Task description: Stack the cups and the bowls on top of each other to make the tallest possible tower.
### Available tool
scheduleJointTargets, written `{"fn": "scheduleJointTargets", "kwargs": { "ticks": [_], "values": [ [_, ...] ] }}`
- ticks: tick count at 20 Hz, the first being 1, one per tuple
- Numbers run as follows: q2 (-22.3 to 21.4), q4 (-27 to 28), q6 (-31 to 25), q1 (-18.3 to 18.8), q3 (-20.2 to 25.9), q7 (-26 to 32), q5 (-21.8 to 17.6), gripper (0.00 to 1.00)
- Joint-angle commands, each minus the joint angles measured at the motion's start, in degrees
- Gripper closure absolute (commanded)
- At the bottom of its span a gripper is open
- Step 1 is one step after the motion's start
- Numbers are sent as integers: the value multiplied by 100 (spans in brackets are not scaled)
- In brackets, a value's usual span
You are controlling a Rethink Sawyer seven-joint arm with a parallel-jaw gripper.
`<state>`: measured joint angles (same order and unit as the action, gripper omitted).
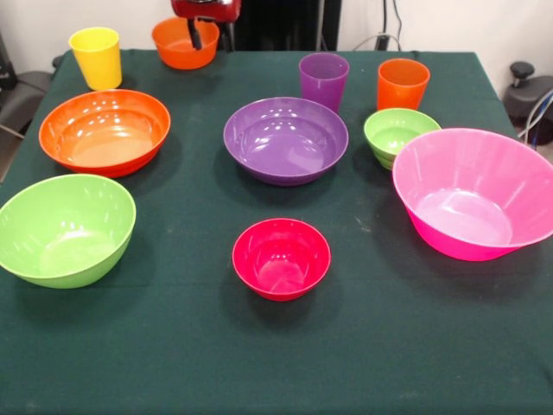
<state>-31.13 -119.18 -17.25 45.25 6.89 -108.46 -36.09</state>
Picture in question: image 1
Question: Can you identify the large green plastic bowl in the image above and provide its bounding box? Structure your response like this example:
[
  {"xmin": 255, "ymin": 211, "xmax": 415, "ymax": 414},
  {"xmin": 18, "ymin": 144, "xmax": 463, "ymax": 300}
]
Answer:
[{"xmin": 0, "ymin": 173, "xmax": 137, "ymax": 290}]

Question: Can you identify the dark green tablecloth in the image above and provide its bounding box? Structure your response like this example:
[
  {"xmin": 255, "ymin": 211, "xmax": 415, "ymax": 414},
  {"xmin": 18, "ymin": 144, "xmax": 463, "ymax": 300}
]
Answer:
[{"xmin": 0, "ymin": 48, "xmax": 553, "ymax": 415}]

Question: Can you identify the small orange plastic bowl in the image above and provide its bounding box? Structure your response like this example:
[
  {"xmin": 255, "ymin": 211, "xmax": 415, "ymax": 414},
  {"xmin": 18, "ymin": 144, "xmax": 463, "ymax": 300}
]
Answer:
[{"xmin": 151, "ymin": 16, "xmax": 220, "ymax": 70}]

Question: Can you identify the small green plastic bowl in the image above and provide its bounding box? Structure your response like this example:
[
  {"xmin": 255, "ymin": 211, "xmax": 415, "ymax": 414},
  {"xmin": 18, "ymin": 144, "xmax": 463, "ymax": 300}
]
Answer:
[{"xmin": 363, "ymin": 107, "xmax": 442, "ymax": 171}]

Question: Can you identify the yellow plastic cup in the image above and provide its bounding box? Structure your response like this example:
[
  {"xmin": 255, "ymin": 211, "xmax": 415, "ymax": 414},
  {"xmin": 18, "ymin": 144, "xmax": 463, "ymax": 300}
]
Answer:
[{"xmin": 68, "ymin": 26, "xmax": 124, "ymax": 92}]

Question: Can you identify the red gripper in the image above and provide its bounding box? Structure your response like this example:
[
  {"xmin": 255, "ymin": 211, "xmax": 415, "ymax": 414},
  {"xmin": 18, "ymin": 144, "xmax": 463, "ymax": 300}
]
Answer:
[{"xmin": 170, "ymin": 0, "xmax": 244, "ymax": 54}]

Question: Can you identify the black hanging cable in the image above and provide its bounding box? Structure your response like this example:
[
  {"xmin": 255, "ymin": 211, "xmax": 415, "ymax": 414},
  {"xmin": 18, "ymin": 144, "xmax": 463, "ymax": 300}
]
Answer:
[{"xmin": 390, "ymin": 0, "xmax": 406, "ymax": 36}]

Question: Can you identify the purple plastic bowl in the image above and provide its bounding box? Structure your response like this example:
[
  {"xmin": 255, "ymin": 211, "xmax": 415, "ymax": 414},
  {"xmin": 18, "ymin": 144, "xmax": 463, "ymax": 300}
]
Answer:
[{"xmin": 223, "ymin": 96, "xmax": 350, "ymax": 188}]

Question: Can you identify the orange plastic cup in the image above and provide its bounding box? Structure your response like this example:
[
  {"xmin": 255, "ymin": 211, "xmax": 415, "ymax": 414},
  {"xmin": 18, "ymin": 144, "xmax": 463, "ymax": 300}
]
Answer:
[{"xmin": 377, "ymin": 58, "xmax": 432, "ymax": 112}]

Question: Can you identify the purple plastic cup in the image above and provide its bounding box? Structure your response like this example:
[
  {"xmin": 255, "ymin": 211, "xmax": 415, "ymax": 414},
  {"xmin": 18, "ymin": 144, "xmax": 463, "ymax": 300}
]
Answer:
[{"xmin": 298, "ymin": 52, "xmax": 350, "ymax": 112}]

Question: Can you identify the grey office chair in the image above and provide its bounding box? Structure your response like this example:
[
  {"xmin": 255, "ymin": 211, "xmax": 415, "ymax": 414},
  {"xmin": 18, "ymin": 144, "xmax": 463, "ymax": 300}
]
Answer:
[{"xmin": 0, "ymin": 29, "xmax": 66, "ymax": 139}]

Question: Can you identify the large orange plastic bowl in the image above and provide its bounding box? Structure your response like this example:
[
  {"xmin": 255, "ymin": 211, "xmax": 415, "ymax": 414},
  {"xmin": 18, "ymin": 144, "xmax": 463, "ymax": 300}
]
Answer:
[{"xmin": 38, "ymin": 88, "xmax": 172, "ymax": 179}]

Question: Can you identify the white and blue cable bundle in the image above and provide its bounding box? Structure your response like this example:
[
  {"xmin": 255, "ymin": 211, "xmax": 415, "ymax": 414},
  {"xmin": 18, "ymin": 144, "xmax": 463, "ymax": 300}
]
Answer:
[{"xmin": 518, "ymin": 93, "xmax": 553, "ymax": 148}]

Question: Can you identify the small red plastic bowl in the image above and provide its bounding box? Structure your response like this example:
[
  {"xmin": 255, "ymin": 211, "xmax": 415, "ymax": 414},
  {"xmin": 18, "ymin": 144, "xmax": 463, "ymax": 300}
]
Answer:
[{"xmin": 232, "ymin": 218, "xmax": 333, "ymax": 303}]

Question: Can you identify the large pink plastic bowl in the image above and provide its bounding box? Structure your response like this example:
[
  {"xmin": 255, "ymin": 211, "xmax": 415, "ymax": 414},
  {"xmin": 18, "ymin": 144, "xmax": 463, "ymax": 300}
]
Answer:
[{"xmin": 391, "ymin": 127, "xmax": 553, "ymax": 263}]

